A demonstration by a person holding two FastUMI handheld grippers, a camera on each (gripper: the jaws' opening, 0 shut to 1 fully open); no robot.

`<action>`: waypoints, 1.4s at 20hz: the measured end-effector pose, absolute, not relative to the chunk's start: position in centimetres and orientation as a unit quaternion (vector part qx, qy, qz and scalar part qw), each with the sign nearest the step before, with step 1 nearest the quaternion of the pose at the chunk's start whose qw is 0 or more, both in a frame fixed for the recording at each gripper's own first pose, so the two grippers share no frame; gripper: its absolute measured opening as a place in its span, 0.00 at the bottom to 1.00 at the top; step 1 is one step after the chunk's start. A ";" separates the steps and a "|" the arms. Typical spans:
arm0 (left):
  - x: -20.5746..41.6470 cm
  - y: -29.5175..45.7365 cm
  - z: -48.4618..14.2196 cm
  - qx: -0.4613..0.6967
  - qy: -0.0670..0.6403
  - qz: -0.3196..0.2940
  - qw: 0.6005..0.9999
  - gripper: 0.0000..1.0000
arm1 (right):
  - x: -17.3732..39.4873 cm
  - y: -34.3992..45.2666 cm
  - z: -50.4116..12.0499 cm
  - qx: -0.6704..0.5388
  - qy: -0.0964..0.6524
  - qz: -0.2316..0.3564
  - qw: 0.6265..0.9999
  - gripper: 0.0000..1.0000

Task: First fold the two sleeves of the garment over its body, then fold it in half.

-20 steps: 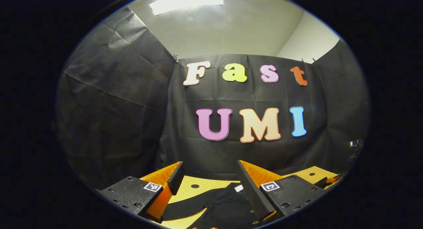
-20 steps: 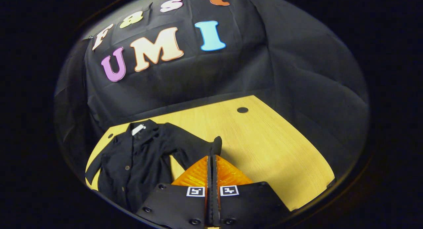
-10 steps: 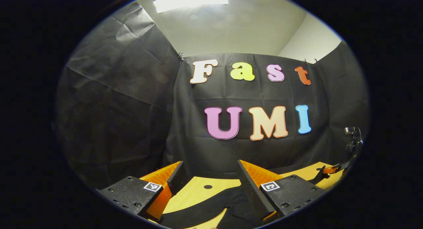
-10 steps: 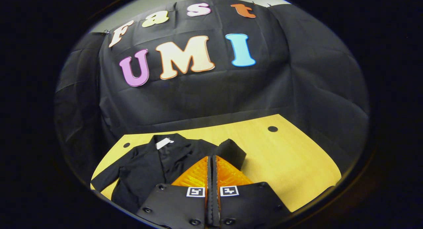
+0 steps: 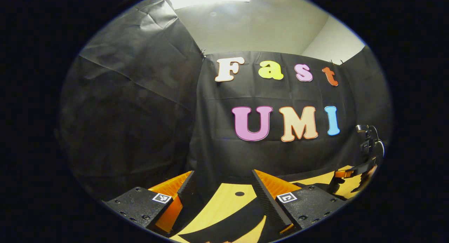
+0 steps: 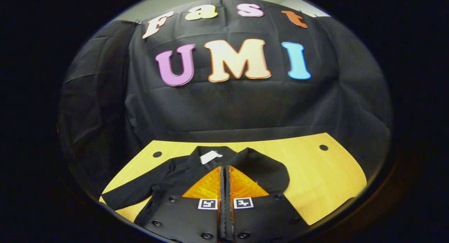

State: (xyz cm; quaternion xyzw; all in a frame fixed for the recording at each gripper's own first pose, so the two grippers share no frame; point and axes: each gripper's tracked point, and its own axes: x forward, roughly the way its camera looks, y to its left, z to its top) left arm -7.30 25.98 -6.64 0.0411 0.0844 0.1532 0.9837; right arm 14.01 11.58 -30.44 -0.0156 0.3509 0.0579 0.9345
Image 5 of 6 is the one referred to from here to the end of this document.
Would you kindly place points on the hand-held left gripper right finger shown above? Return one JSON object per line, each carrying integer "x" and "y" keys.
{"x": 266, "y": 201}

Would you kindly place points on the black backdrop cloth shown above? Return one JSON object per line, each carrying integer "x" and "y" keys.
{"x": 140, "y": 113}

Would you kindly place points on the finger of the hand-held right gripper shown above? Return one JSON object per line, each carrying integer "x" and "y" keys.
{"x": 357, "y": 171}

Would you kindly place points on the black shirt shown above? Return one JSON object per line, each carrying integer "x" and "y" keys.
{"x": 228, "y": 222}

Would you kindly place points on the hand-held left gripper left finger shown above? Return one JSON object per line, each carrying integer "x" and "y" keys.
{"x": 187, "y": 188}

